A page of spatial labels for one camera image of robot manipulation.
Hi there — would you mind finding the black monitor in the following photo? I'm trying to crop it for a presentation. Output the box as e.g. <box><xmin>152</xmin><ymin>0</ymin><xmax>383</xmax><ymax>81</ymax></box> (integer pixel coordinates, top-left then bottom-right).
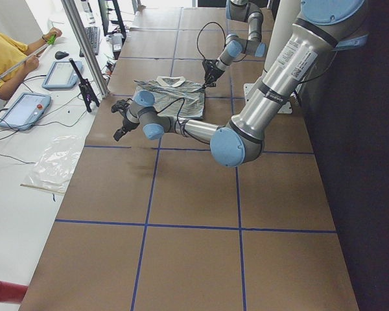
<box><xmin>98</xmin><ymin>0</ymin><xmax>126</xmax><ymax>42</ymax></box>

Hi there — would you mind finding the lower teach pendant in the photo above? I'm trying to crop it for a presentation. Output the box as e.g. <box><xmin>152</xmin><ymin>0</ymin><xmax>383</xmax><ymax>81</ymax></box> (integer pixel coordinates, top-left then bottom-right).
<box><xmin>0</xmin><ymin>92</ymin><xmax>51</xmax><ymax>131</ymax></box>

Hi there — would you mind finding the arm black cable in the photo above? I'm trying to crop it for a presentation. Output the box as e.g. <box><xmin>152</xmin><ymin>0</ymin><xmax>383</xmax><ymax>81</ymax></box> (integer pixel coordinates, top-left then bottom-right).
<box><xmin>155</xmin><ymin>97</ymin><xmax>215</xmax><ymax>146</ymax></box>
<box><xmin>196</xmin><ymin>21</ymin><xmax>228</xmax><ymax>64</ymax></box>

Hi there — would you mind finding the clear plastic bag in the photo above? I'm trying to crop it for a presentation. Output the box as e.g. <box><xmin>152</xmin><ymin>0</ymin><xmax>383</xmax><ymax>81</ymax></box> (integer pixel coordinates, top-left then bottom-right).
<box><xmin>21</xmin><ymin>135</ymin><xmax>84</xmax><ymax>194</ymax></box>

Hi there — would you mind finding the aluminium frame post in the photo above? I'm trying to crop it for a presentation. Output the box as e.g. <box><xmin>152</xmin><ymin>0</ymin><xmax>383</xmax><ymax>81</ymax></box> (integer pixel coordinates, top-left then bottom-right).
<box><xmin>62</xmin><ymin>0</ymin><xmax>109</xmax><ymax>98</ymax></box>

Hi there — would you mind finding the red cylinder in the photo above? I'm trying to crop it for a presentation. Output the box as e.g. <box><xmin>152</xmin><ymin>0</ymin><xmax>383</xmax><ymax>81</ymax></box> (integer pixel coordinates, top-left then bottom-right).
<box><xmin>0</xmin><ymin>281</ymin><xmax>28</xmax><ymax>304</ymax></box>

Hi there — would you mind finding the upper teach pendant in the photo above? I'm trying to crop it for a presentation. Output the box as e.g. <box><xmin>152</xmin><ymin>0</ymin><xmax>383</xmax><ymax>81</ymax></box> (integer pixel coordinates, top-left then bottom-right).
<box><xmin>41</xmin><ymin>60</ymin><xmax>78</xmax><ymax>91</ymax></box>

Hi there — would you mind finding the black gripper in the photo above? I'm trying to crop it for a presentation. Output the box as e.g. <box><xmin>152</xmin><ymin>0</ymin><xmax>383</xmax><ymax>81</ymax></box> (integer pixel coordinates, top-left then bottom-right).
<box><xmin>201</xmin><ymin>60</ymin><xmax>224</xmax><ymax>91</ymax></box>
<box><xmin>113</xmin><ymin>109</ymin><xmax>140</xmax><ymax>141</ymax></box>

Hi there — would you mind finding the black computer mouse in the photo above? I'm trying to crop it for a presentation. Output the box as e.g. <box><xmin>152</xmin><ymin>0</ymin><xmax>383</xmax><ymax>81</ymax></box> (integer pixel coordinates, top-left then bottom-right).
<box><xmin>54</xmin><ymin>51</ymin><xmax>69</xmax><ymax>60</ymax></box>

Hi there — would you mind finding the navy white striped polo shirt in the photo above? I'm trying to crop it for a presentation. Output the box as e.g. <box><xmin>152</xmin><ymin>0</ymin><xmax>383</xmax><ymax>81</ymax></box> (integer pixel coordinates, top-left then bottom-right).
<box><xmin>134</xmin><ymin>76</ymin><xmax>206</xmax><ymax>120</ymax></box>

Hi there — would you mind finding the person in yellow shirt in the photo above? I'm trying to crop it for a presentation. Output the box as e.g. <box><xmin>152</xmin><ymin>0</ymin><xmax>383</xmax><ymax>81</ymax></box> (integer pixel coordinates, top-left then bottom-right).
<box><xmin>0</xmin><ymin>27</ymin><xmax>62</xmax><ymax>100</ymax></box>

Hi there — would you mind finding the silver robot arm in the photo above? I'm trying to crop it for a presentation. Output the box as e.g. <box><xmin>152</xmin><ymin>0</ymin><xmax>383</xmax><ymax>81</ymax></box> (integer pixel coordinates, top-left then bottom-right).
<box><xmin>112</xmin><ymin>1</ymin><xmax>368</xmax><ymax>167</ymax></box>
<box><xmin>202</xmin><ymin>1</ymin><xmax>266</xmax><ymax>89</ymax></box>

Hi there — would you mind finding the black camera stand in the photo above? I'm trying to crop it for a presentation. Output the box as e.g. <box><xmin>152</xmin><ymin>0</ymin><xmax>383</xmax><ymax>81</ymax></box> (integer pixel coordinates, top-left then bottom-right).
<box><xmin>69</xmin><ymin>58</ymin><xmax>100</xmax><ymax>113</ymax></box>

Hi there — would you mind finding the teach pendant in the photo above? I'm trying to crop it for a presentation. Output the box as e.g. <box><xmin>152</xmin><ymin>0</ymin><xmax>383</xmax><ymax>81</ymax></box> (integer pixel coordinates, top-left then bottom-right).
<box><xmin>41</xmin><ymin>60</ymin><xmax>78</xmax><ymax>91</ymax></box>
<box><xmin>0</xmin><ymin>92</ymin><xmax>51</xmax><ymax>131</ymax></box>

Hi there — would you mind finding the black keyboard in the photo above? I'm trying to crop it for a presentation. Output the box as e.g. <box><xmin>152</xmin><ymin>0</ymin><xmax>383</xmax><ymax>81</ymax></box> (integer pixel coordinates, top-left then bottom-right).
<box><xmin>82</xmin><ymin>26</ymin><xmax>100</xmax><ymax>56</ymax></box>

